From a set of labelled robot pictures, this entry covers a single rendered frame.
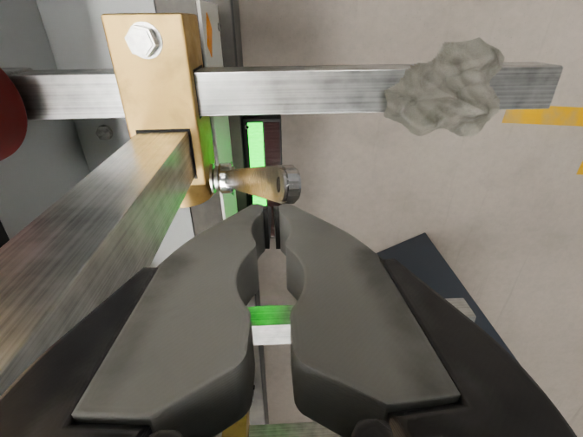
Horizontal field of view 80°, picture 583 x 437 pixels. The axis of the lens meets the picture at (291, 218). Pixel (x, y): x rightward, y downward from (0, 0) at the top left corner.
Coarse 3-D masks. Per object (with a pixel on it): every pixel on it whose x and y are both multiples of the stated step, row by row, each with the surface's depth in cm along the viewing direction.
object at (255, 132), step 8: (248, 128) 42; (256, 128) 42; (248, 136) 42; (256, 136) 42; (256, 144) 43; (256, 152) 43; (256, 160) 44; (264, 160) 44; (256, 200) 47; (264, 200) 47
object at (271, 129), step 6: (270, 126) 42; (276, 126) 42; (270, 132) 42; (276, 132) 42; (270, 138) 43; (276, 138) 43; (270, 144) 43; (276, 144) 43; (270, 150) 43; (276, 150) 43; (270, 156) 44; (276, 156) 44; (270, 162) 44; (276, 162) 44; (270, 204) 47; (276, 204) 47
